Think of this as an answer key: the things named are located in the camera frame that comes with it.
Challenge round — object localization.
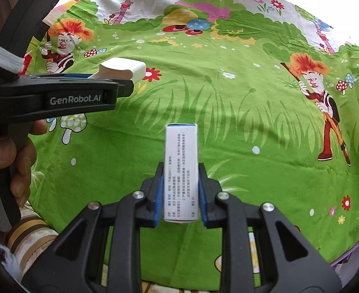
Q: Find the white text medicine box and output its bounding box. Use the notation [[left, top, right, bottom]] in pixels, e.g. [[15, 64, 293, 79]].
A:
[[164, 124, 199, 224]]

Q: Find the person left hand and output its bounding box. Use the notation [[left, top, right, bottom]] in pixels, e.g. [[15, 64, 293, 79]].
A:
[[0, 119, 49, 220]]

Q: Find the green cartoon print blanket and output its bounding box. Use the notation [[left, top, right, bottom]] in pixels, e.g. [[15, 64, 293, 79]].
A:
[[23, 0, 359, 291]]

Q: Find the purple cardboard storage box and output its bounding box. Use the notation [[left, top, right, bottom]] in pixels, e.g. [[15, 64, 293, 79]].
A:
[[330, 241, 359, 287]]

